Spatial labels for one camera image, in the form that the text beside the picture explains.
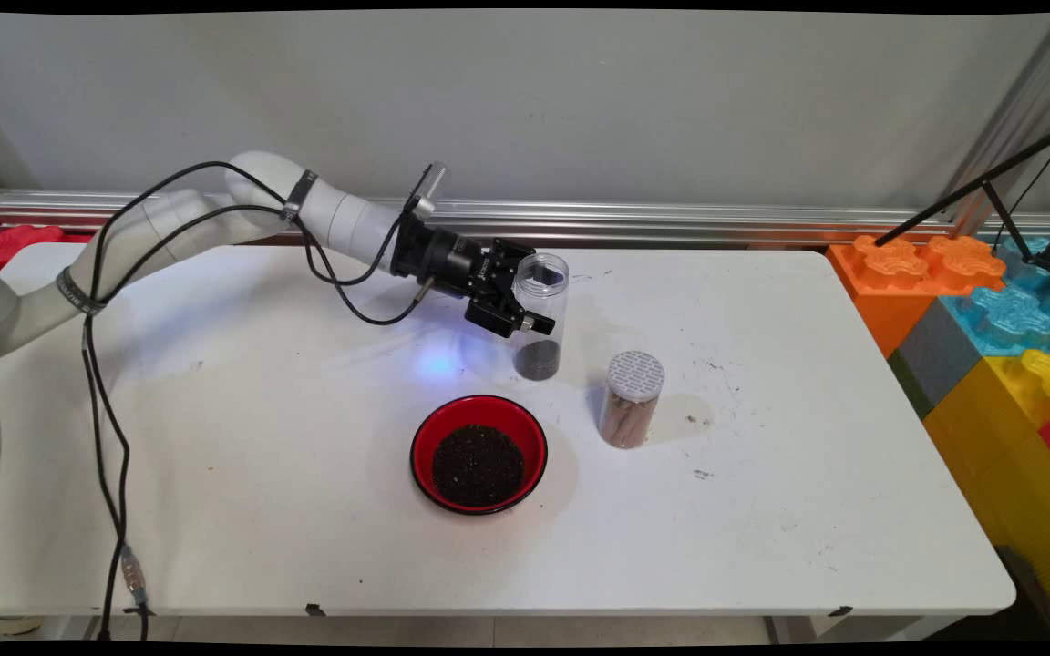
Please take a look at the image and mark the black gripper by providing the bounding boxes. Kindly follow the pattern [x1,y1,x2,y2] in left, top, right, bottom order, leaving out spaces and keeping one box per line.
[390,214,558,340]

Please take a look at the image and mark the yellow giant toy block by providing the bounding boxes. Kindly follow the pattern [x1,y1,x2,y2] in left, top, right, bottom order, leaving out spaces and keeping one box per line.
[921,349,1050,639]

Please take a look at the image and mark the jar with white patterned lid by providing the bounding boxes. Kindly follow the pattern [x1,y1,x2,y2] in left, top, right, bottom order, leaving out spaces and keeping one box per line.
[598,351,667,450]

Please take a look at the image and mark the black cable with thick plug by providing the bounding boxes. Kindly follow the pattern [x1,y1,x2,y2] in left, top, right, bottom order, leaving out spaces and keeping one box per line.
[83,202,435,641]

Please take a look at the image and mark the black cable with silver connector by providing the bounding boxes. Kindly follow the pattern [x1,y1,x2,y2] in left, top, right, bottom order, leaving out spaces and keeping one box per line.
[83,162,439,643]

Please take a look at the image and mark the black tripod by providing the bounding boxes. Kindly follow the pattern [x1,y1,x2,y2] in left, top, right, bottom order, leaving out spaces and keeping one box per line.
[873,114,1050,276]

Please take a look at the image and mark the black seeds in red bowl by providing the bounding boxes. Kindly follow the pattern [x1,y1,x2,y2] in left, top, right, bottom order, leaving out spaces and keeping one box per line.
[432,424,526,508]

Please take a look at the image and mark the orange giant toy block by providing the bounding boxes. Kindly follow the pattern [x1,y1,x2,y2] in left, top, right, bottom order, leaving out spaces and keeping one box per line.
[826,235,1007,359]

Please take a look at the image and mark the black seeds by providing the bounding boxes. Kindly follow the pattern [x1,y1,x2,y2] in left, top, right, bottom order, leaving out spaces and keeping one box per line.
[513,340,562,382]
[432,424,526,508]

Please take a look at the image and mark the red bowl with black rim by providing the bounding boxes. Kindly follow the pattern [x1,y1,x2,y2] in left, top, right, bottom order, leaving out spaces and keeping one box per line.
[410,394,551,517]

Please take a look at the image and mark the aluminium rail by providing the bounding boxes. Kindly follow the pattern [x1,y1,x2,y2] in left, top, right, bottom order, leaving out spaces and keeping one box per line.
[0,190,1050,249]

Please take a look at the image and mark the clear plastic jar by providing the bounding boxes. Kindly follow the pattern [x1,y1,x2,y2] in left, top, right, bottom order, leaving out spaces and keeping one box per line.
[511,252,571,382]

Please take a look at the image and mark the grey giant toy block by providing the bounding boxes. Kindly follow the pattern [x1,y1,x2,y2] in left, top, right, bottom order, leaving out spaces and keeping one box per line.
[887,299,983,420]

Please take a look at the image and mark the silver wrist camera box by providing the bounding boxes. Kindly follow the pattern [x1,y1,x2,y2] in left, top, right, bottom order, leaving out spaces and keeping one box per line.
[402,162,450,221]

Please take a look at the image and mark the blue giant toy block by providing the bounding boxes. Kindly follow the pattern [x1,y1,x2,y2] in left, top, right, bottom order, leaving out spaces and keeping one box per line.
[940,235,1050,358]

